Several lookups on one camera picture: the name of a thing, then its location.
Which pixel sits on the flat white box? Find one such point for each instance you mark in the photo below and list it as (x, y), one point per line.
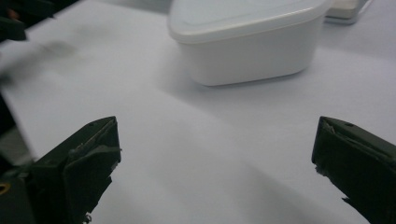
(344, 11)

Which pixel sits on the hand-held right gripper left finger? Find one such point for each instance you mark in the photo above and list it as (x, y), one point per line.
(77, 174)

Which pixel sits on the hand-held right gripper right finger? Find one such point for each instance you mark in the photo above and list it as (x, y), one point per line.
(361, 168)

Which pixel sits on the white lidded plastic container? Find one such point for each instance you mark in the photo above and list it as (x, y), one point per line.
(246, 46)

